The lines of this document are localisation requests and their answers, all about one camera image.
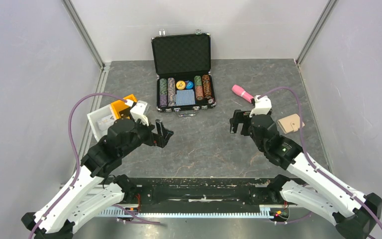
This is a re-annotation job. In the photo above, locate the blue tan chip stack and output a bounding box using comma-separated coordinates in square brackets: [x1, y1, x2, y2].
[167, 78, 176, 107]

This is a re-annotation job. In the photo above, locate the aluminium frame post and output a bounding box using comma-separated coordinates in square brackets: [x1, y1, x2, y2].
[62, 0, 105, 70]
[295, 0, 338, 67]

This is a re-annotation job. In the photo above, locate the green purple chip stack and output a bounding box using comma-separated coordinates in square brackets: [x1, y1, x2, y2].
[159, 78, 168, 108]

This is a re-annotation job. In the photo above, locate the white plastic bin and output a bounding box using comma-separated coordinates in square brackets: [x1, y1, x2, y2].
[87, 105, 116, 141]

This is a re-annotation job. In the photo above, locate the orange brown chip stack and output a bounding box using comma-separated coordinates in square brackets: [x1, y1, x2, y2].
[202, 75, 214, 104]

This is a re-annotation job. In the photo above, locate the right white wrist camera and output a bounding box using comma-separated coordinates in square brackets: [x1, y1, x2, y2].
[249, 95, 272, 118]

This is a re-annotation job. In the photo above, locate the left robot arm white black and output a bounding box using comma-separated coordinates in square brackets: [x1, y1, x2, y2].
[21, 119, 174, 239]

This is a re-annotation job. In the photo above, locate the left aluminium frame post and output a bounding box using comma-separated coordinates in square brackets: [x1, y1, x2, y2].
[62, 0, 105, 70]

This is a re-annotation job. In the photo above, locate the blue playing card deck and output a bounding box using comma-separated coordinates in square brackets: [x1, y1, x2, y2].
[176, 89, 195, 106]

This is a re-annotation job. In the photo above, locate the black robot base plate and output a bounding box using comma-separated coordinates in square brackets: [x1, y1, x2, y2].
[120, 177, 285, 214]

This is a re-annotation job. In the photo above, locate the blue dealer button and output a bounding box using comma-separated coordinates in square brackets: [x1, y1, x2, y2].
[186, 81, 194, 90]

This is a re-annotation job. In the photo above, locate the black poker chip case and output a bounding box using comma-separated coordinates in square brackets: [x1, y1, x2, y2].
[151, 32, 217, 113]

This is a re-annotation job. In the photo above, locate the white VIP card in bin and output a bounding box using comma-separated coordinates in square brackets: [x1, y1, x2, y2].
[97, 116, 115, 131]

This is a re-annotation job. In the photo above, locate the right aluminium frame post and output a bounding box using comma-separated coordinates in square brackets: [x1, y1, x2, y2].
[295, 0, 338, 67]

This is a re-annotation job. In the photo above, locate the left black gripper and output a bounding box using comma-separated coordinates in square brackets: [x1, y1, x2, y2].
[120, 115, 174, 157]

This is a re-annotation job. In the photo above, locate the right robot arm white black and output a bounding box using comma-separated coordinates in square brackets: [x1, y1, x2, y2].
[229, 110, 382, 239]

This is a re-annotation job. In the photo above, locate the green red chip stack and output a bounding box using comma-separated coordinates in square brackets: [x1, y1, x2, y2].
[194, 76, 203, 101]

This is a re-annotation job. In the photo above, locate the yellow dealer button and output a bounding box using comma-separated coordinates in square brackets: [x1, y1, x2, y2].
[176, 80, 187, 90]

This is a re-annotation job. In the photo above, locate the pink cylindrical tool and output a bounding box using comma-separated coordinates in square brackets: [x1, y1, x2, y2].
[231, 85, 254, 103]

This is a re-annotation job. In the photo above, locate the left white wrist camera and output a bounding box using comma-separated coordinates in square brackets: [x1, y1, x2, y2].
[130, 100, 149, 126]

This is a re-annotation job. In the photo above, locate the yellow plastic bin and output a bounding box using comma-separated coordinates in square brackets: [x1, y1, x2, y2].
[109, 100, 131, 120]

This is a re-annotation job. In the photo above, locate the white toothed cable rail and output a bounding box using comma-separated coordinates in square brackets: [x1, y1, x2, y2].
[96, 207, 274, 219]

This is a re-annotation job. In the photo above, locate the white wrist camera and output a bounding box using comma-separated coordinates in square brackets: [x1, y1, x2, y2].
[249, 95, 272, 118]
[130, 100, 149, 126]

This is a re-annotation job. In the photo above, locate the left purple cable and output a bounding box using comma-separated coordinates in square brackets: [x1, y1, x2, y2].
[28, 93, 136, 239]

